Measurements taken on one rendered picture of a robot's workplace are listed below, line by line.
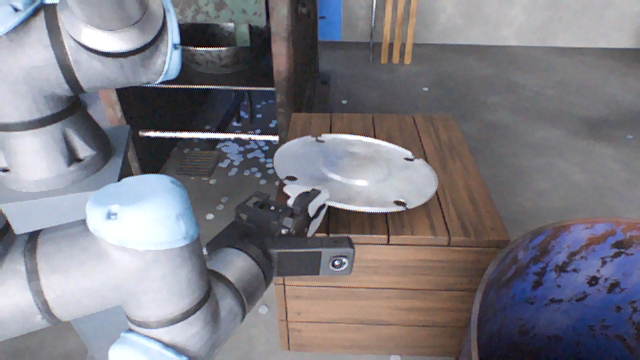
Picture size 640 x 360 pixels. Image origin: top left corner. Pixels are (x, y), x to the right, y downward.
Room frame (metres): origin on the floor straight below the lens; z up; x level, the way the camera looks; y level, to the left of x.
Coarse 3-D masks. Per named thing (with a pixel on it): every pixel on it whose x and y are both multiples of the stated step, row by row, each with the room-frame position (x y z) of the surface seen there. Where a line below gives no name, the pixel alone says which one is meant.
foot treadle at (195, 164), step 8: (240, 96) 1.40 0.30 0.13; (232, 104) 1.33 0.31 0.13; (232, 112) 1.26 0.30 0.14; (224, 120) 1.19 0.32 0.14; (216, 128) 1.14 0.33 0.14; (224, 128) 1.14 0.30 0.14; (208, 144) 1.03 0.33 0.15; (216, 144) 1.04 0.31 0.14; (192, 152) 0.97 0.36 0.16; (200, 152) 0.97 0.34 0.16; (208, 152) 0.97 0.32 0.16; (216, 152) 0.97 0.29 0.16; (184, 160) 0.93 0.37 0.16; (192, 160) 0.93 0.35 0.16; (200, 160) 0.93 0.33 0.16; (208, 160) 0.93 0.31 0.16; (216, 160) 0.93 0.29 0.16; (184, 168) 0.89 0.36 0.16; (192, 168) 0.89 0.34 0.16; (200, 168) 0.89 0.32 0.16; (208, 168) 0.89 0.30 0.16; (176, 176) 0.86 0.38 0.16; (184, 176) 0.86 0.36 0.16; (192, 176) 0.86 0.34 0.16; (200, 176) 0.86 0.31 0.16; (208, 176) 0.86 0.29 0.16
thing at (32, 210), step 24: (120, 144) 0.55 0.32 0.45; (120, 168) 0.49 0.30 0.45; (0, 192) 0.43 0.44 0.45; (24, 192) 0.43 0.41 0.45; (48, 192) 0.43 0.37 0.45; (72, 192) 0.43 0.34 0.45; (24, 216) 0.42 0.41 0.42; (48, 216) 0.43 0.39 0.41; (72, 216) 0.43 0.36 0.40; (96, 312) 0.42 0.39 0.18; (120, 312) 0.43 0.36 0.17; (96, 336) 0.42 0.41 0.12
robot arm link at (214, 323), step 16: (224, 288) 0.25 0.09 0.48; (208, 304) 0.22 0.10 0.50; (224, 304) 0.23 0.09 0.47; (240, 304) 0.25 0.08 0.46; (128, 320) 0.20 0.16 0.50; (192, 320) 0.20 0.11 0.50; (208, 320) 0.21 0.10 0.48; (224, 320) 0.22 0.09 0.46; (240, 320) 0.24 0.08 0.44; (128, 336) 0.19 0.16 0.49; (144, 336) 0.19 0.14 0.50; (160, 336) 0.19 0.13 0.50; (176, 336) 0.19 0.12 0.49; (192, 336) 0.19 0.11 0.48; (208, 336) 0.20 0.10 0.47; (224, 336) 0.21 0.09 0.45; (112, 352) 0.18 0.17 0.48; (128, 352) 0.17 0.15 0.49; (144, 352) 0.17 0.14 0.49; (160, 352) 0.18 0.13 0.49; (176, 352) 0.18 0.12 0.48; (192, 352) 0.19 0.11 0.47; (208, 352) 0.19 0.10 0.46
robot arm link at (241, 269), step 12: (216, 252) 0.30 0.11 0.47; (228, 252) 0.30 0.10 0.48; (240, 252) 0.30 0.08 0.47; (216, 264) 0.28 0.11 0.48; (228, 264) 0.28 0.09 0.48; (240, 264) 0.28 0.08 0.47; (252, 264) 0.29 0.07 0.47; (228, 276) 0.26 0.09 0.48; (240, 276) 0.27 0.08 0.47; (252, 276) 0.28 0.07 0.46; (240, 288) 0.26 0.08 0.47; (252, 288) 0.27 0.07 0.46; (264, 288) 0.28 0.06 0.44; (252, 300) 0.26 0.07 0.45
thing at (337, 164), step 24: (288, 144) 0.66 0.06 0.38; (312, 144) 0.67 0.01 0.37; (336, 144) 0.69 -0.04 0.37; (360, 144) 0.70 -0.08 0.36; (384, 144) 0.71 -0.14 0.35; (288, 168) 0.56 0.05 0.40; (312, 168) 0.57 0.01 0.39; (336, 168) 0.57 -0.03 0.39; (360, 168) 0.57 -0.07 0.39; (384, 168) 0.58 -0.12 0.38; (408, 168) 0.60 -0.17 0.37; (336, 192) 0.49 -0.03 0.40; (360, 192) 0.50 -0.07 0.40; (384, 192) 0.51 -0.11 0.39; (408, 192) 0.51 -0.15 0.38; (432, 192) 0.52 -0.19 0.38
